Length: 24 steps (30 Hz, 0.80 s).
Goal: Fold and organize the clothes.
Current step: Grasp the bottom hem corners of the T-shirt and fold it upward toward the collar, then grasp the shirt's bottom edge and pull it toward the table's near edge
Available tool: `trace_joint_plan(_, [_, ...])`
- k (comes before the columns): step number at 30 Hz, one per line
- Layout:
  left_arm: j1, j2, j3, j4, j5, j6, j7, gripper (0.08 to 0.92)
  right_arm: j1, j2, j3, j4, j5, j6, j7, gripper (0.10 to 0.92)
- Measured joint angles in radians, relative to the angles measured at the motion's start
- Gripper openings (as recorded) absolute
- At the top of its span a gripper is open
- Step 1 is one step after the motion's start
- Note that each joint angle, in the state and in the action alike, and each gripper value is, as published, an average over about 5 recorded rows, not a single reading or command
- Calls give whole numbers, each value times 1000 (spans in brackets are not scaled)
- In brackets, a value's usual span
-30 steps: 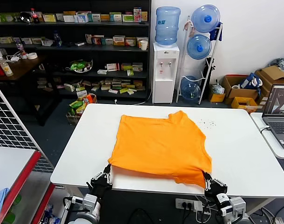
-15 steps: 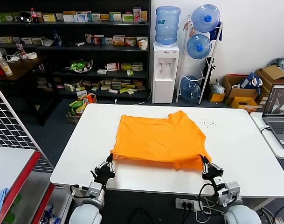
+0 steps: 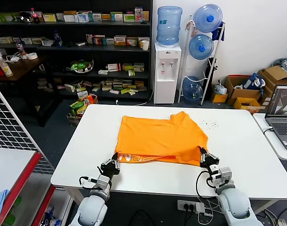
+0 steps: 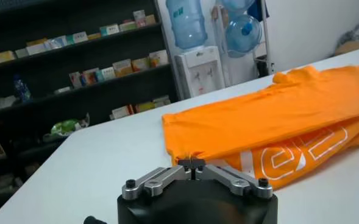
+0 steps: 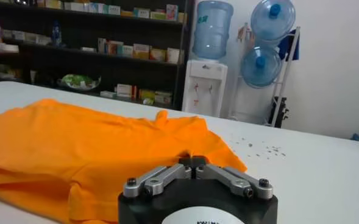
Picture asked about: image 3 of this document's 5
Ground red-edged white cart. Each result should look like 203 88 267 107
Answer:
0 147 74 226

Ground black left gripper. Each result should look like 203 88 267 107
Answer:
98 153 121 177

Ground clear bottle pink content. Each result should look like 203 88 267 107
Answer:
16 40 27 59

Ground brown wooden table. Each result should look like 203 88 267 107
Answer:
0 55 64 128

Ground grey laptop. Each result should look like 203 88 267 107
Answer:
264 84 287 151

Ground yellow carton box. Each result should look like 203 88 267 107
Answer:
211 93 229 104

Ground open brown cardboard box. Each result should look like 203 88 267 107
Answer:
258 65 287 105

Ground blue plastic bottle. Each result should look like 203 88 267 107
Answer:
53 30 63 48

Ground blue bag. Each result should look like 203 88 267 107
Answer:
242 73 266 90

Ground white wire grid panel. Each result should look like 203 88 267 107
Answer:
0 80 55 175

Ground small open yellow box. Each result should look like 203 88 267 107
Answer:
234 97 262 115

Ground orange t-shirt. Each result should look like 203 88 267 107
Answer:
115 111 209 167

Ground white floor cable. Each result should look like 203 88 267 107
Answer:
116 91 155 106

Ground pink hanging item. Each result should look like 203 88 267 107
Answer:
185 21 197 38

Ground small white side table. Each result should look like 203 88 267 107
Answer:
253 113 287 161

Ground white power strip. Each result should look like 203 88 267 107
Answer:
177 200 198 212

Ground large white table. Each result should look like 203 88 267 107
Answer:
50 104 287 201

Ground bowl of green snacks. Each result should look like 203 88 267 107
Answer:
66 58 95 74

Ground labelled blue water jug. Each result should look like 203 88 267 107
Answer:
156 6 183 46

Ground orange white medicine box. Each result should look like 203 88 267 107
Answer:
114 35 127 46

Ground black tripod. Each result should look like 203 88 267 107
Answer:
205 57 219 92

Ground floor box of snacks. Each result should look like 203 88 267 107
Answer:
67 93 99 127

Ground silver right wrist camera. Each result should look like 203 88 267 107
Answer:
217 166 234 186

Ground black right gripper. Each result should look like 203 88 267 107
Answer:
199 146 221 168

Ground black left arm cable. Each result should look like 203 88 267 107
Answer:
78 176 98 189

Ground grey plastic bag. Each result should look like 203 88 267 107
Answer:
213 80 228 95

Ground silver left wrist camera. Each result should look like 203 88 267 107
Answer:
96 174 111 189

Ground yellow juice bottle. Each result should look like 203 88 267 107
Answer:
0 56 14 78

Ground yellow white medicine box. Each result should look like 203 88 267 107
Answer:
43 13 57 23

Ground white charger plug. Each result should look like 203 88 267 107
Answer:
195 202 213 217

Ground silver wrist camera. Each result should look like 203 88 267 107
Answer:
217 166 234 186
96 174 111 189

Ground white green medicine box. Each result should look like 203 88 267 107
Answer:
89 13 102 23

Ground shiny dark bowl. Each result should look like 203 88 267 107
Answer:
19 11 32 24

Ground black shelf unit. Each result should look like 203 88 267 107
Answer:
0 0 154 102

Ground red white flat box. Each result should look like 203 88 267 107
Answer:
107 63 122 72

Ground cola bottle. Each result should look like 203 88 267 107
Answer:
30 8 40 24

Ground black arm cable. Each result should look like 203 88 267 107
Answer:
78 176 98 189
196 170 217 198

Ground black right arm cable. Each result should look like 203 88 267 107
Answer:
196 170 217 198

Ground blue white medicine box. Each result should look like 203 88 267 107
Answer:
75 13 90 24

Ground tall pink box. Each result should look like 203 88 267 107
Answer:
134 7 144 23

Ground white water dispenser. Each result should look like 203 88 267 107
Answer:
154 42 182 105

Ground dark blue hanging cloth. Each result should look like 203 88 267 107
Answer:
211 21 226 42

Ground white metal jug rack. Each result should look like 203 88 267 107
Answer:
178 15 226 106

